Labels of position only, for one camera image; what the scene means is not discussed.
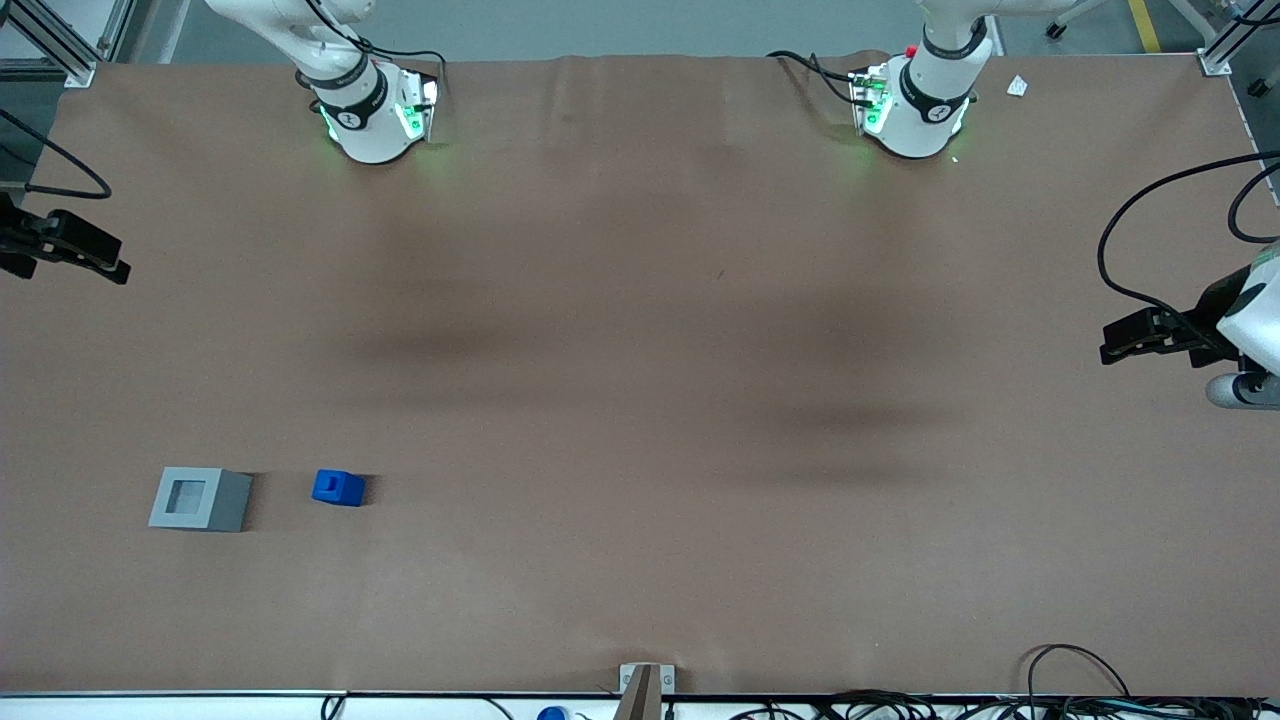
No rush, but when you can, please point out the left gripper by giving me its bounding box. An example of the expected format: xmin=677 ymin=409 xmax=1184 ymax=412
xmin=1099 ymin=240 xmax=1280 ymax=377

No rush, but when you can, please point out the gray square base block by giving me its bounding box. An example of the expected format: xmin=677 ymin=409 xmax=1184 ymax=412
xmin=148 ymin=466 xmax=255 ymax=534

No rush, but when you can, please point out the black looped floor cable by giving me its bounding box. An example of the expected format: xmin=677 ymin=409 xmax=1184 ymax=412
xmin=1024 ymin=644 xmax=1133 ymax=701

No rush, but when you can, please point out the black right arm base cable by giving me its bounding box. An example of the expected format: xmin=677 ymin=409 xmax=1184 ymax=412
xmin=300 ymin=0 xmax=448 ymax=99

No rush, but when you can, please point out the black arm base cable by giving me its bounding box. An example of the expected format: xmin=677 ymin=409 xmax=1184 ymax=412
xmin=767 ymin=49 xmax=863 ymax=106
xmin=300 ymin=0 xmax=448 ymax=99

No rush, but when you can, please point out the blue plastic part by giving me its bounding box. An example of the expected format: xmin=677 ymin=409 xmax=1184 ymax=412
xmin=311 ymin=469 xmax=367 ymax=507

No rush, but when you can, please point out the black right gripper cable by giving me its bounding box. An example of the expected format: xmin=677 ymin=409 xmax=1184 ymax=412
xmin=0 ymin=108 xmax=113 ymax=201

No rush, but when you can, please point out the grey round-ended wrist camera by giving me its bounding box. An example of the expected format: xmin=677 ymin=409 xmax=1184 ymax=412
xmin=1204 ymin=371 xmax=1280 ymax=412

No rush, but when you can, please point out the aluminium frame post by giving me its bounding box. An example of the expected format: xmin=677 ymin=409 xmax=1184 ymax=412
xmin=1198 ymin=0 xmax=1280 ymax=77
xmin=0 ymin=0 xmax=137 ymax=89

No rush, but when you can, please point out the short black looped cable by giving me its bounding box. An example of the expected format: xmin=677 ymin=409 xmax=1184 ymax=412
xmin=1227 ymin=160 xmax=1280 ymax=245

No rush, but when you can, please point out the long black left gripper cable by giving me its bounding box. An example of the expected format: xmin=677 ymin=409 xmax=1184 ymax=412
xmin=1096 ymin=150 xmax=1280 ymax=319

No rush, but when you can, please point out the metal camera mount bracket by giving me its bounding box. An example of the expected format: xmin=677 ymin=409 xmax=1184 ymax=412
xmin=618 ymin=662 xmax=677 ymax=720

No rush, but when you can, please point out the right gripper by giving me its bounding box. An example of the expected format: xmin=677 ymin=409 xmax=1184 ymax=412
xmin=0 ymin=190 xmax=132 ymax=286

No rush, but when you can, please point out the black left arm base cable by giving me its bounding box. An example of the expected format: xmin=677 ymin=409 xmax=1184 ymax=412
xmin=767 ymin=49 xmax=863 ymax=106

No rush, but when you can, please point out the tangled black cable bundle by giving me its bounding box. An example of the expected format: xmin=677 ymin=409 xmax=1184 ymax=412
xmin=730 ymin=688 xmax=1280 ymax=720

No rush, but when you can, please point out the paper table cover sheet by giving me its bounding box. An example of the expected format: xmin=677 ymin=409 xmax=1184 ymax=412
xmin=0 ymin=52 xmax=1280 ymax=699

